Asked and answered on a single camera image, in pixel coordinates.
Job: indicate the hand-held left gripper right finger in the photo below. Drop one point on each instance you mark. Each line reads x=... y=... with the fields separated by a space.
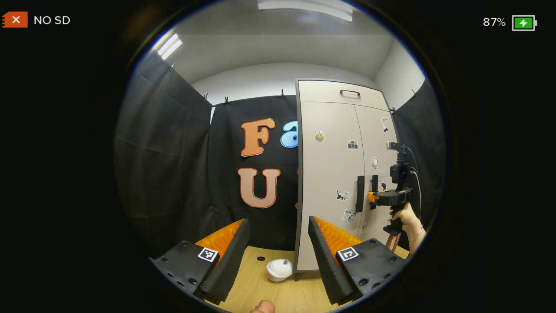
x=325 y=261

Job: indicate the white double-door shoe cabinet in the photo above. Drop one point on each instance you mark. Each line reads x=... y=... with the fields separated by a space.
x=312 y=256

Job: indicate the long ceiling light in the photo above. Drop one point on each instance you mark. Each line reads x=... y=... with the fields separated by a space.
x=169 y=45
x=304 y=6

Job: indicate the camera-sticker shoe cabinet door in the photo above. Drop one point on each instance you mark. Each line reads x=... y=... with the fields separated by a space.
x=325 y=174

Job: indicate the white round lid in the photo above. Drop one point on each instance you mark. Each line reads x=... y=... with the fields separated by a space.
x=279 y=269

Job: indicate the shell-sticker shoe cabinet door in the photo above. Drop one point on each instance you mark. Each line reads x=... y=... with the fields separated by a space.
x=373 y=134

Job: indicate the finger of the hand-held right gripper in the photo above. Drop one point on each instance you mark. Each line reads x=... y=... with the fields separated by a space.
x=372 y=197

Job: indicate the white cabinet drawer front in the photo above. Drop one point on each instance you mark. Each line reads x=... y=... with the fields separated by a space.
x=321 y=92

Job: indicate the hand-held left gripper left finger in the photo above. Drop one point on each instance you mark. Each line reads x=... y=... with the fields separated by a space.
x=232 y=261

